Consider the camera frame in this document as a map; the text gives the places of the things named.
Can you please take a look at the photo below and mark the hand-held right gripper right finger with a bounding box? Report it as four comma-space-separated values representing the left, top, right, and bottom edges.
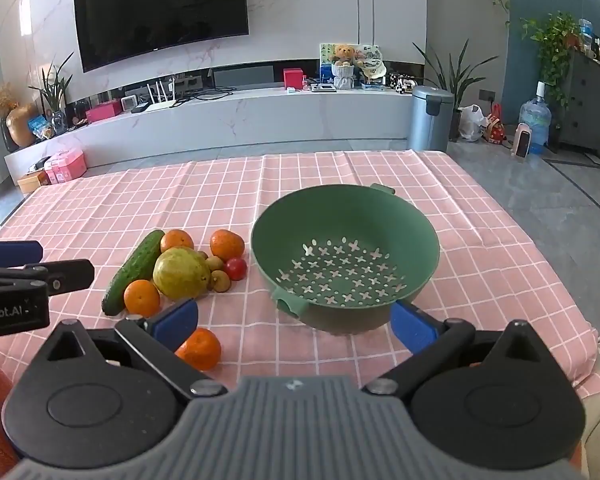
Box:
361, 301, 551, 397

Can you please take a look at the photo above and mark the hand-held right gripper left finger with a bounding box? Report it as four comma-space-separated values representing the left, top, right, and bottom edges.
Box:
44, 298, 228, 401

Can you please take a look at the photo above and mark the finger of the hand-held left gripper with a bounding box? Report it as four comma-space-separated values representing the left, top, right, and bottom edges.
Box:
0, 258, 96, 297
0, 239, 45, 267

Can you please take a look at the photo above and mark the orange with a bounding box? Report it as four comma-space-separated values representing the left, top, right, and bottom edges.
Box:
175, 327, 223, 372
124, 280, 161, 318
160, 229, 195, 254
209, 229, 246, 261

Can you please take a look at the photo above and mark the green cucumber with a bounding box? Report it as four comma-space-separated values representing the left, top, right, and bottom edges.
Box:
102, 229, 166, 317

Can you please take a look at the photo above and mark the red cherry tomato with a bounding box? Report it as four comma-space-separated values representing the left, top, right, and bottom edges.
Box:
223, 257, 248, 281

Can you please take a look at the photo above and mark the green colander bowl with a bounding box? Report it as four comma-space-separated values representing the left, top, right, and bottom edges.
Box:
250, 183, 441, 336

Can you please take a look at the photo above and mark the brown cardboard box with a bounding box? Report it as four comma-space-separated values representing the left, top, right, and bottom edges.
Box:
17, 170, 50, 195

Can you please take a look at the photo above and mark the pink storage box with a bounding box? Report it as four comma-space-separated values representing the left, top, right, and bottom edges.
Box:
44, 149, 87, 185

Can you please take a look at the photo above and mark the brown round vase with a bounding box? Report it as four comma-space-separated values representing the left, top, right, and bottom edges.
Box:
5, 104, 39, 149

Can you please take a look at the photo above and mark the blue snack bag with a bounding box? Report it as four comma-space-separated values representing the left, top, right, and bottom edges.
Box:
28, 115, 56, 139

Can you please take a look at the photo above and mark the dried flower bunch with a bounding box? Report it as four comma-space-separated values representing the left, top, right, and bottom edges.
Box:
0, 82, 19, 117

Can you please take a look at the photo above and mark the pink checked tablecloth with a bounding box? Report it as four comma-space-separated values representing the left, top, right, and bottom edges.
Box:
0, 150, 600, 401

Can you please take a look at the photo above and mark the magenta box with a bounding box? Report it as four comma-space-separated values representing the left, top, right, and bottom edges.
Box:
85, 99, 123, 124

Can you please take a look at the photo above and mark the green plant in glass vase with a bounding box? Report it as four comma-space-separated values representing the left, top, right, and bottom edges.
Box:
29, 52, 76, 137

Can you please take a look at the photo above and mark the white router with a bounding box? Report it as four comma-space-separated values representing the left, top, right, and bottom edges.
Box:
144, 78, 179, 112

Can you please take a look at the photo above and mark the grey pedal trash can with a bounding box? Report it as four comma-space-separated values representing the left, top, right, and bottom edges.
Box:
407, 85, 455, 154

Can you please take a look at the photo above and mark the white plastic bag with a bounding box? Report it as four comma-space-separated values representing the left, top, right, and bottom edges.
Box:
458, 104, 487, 142

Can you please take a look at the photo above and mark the red gift bag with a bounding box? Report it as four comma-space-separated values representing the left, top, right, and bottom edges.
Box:
482, 102, 509, 146

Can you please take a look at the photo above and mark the small pink heater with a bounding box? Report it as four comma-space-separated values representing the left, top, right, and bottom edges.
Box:
510, 122, 533, 159

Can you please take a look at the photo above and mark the white marble media console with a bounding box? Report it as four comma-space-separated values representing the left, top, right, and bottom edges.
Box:
4, 91, 422, 181

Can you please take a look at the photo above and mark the blue water jug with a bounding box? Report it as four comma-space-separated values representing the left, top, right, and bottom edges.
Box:
518, 81, 553, 156

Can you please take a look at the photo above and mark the black and white ornament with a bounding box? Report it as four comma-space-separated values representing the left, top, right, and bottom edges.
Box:
389, 72, 422, 96

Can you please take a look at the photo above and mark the long-leaf potted plant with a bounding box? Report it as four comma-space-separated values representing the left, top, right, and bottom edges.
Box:
412, 39, 502, 111

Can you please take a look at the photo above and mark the teddy bear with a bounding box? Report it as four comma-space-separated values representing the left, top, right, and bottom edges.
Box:
330, 45, 356, 91

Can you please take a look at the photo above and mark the dark grey cabinet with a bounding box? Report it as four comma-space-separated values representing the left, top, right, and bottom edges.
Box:
549, 49, 600, 164

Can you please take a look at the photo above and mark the trailing pothos plant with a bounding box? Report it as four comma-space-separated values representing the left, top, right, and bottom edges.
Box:
519, 11, 582, 111

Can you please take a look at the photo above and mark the black wall television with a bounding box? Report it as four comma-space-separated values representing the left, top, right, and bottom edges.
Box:
73, 0, 251, 73

